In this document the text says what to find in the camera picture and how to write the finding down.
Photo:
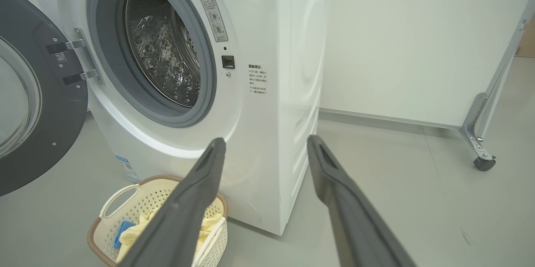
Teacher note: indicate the silver metal partition leg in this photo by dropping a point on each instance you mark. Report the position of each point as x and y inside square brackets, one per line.
[474, 125]

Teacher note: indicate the small blue cloth piece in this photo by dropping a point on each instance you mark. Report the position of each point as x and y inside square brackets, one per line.
[122, 233]

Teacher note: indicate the white warning sticker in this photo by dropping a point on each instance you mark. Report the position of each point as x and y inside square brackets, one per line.
[212, 12]

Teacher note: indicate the black caster wheel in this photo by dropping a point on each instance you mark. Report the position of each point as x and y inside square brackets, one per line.
[485, 163]

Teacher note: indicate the black round glass washer door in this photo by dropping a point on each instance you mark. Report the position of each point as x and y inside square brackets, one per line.
[62, 104]

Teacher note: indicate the black door latch socket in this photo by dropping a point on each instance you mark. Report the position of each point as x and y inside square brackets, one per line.
[228, 62]

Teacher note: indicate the metal washer door hinge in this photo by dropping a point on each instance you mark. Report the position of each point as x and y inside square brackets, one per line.
[83, 49]

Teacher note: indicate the white partition panel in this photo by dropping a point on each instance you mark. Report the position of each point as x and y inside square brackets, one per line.
[418, 41]

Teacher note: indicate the white front-load washing machine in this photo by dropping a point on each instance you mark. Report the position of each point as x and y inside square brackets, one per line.
[267, 133]

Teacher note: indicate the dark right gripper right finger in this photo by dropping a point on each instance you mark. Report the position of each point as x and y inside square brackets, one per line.
[355, 225]

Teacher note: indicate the steel washer drum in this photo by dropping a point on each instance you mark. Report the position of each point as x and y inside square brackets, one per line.
[167, 49]

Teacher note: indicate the brown board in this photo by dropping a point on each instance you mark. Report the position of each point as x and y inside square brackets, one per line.
[527, 39]

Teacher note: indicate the cream perforated laundry basket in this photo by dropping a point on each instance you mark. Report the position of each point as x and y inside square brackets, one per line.
[159, 196]

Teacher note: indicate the blue energy label sticker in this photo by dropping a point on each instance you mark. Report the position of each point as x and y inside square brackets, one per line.
[127, 169]

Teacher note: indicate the grey rubber door gasket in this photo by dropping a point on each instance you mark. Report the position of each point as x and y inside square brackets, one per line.
[205, 62]

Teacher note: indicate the cream yellow clothes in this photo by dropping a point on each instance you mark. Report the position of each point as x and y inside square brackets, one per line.
[213, 220]

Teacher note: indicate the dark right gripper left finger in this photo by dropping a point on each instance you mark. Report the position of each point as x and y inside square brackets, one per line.
[179, 217]

